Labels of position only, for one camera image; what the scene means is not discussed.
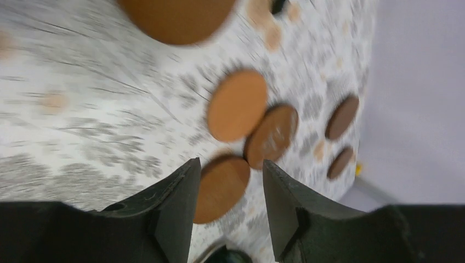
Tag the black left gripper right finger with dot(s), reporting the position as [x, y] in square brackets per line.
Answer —
[306, 226]

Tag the dark green mug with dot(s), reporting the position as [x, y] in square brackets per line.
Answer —
[226, 255]

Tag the floral tablecloth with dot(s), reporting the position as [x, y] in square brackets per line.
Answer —
[93, 110]

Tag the yellow toy block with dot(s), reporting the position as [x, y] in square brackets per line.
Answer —
[358, 170]

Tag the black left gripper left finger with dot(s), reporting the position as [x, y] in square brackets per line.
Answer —
[153, 225]

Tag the scratched dark brown coaster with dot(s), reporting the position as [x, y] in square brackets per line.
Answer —
[272, 137]

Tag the reddish brown coaster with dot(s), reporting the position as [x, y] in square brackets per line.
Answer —
[223, 183]

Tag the light brown coaster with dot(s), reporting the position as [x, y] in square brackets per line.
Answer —
[237, 105]

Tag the orange brown coaster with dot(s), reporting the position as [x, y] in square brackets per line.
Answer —
[178, 22]

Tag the metal tray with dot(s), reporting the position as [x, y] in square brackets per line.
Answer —
[213, 248]

